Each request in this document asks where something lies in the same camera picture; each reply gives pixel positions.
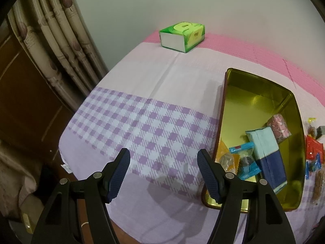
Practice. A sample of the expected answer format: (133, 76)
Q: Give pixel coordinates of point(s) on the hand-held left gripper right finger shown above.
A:
(212, 178)

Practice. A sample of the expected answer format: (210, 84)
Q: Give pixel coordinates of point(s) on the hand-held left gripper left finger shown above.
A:
(118, 175)

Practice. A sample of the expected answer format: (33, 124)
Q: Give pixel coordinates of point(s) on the orange yellow snack packet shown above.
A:
(224, 157)

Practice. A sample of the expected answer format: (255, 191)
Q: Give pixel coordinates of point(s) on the teal and navy snack packet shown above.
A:
(264, 144)

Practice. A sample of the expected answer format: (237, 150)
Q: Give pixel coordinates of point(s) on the gold and maroon tin box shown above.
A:
(243, 106)

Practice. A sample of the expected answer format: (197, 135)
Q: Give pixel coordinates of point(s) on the pink cartoon snack packet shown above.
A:
(279, 128)

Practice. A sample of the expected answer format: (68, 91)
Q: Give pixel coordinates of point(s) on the red snack packet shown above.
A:
(313, 146)

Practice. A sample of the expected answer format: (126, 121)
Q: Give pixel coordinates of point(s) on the clear twisted snack packet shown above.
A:
(319, 183)

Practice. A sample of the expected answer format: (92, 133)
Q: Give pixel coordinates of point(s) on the yellow clear cake packet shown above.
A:
(311, 131)

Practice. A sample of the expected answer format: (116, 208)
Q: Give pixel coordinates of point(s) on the grey foil snack packet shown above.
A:
(321, 131)

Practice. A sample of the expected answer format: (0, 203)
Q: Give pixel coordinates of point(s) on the beige cloth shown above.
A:
(17, 178)

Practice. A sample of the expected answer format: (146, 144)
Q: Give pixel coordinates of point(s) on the pink purple checked tablecloth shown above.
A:
(157, 81)

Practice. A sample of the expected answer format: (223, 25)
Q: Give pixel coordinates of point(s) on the brown wooden cabinet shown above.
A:
(25, 101)

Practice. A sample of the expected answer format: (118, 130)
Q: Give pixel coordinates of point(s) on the green tissue box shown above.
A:
(188, 34)

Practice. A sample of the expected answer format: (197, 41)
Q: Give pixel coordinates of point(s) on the beige patterned curtain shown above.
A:
(58, 30)

